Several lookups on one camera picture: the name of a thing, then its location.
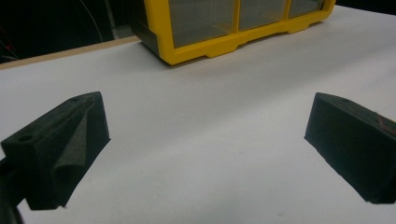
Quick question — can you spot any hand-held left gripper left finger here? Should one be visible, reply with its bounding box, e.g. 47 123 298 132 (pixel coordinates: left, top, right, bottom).
0 91 112 211

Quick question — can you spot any yellow black organizer cabinet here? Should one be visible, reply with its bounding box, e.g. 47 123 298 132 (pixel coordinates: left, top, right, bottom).
130 0 337 66

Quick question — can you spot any set of clear small drawers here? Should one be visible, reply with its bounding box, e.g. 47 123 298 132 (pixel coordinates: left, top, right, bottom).
168 0 327 49

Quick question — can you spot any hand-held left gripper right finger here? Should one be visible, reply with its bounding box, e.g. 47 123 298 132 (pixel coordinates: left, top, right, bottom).
304 91 396 205

